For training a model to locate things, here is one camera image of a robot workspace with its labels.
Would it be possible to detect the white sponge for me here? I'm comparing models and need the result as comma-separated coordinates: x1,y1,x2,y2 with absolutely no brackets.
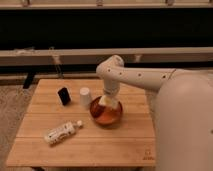
99,96,118,109

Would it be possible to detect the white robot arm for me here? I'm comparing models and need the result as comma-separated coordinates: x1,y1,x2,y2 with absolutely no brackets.
96,55,175,97

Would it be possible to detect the white paper cup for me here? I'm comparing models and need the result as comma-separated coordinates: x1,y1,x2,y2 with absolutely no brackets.
80,87,92,108

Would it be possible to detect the black rectangular block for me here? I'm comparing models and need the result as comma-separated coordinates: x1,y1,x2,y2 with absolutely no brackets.
58,87,71,105

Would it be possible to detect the white plastic bottle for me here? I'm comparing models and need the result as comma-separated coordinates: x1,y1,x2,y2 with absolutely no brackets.
44,120,83,145

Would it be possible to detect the wooden table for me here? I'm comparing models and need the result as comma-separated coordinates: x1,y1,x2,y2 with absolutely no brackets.
7,79,155,167

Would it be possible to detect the long white bench rail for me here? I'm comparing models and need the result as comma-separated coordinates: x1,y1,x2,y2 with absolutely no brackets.
0,47,213,66

